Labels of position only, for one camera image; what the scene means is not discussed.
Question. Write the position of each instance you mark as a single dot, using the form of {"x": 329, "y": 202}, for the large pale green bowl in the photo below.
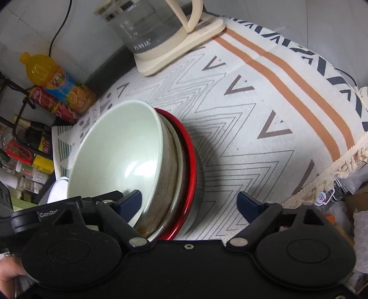
{"x": 115, "y": 161}

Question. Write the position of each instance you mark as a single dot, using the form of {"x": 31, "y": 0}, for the yellow box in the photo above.
{"x": 43, "y": 164}

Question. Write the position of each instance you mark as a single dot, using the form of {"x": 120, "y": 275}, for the dark glass bottle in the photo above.
{"x": 31, "y": 123}

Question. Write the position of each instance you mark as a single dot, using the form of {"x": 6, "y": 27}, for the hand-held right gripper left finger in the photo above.
{"x": 130, "y": 204}

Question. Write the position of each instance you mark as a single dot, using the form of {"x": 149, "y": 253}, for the patterned beige table cloth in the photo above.
{"x": 258, "y": 143}

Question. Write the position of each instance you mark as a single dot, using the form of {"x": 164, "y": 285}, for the red bowl with green inside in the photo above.
{"x": 189, "y": 172}

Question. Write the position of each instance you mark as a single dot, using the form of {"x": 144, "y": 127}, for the red packet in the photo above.
{"x": 18, "y": 152}

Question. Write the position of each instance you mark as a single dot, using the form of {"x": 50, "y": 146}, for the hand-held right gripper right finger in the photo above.
{"x": 249, "y": 205}

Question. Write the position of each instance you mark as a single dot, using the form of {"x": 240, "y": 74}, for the large white plate blue print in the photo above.
{"x": 59, "y": 189}

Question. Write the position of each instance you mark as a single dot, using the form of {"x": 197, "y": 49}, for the cream kettle base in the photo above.
{"x": 184, "y": 49}

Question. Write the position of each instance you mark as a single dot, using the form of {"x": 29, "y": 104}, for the orange juice bottle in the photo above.
{"x": 60, "y": 83}

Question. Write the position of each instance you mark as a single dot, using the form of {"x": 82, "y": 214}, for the person's left hand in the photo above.
{"x": 10, "y": 270}

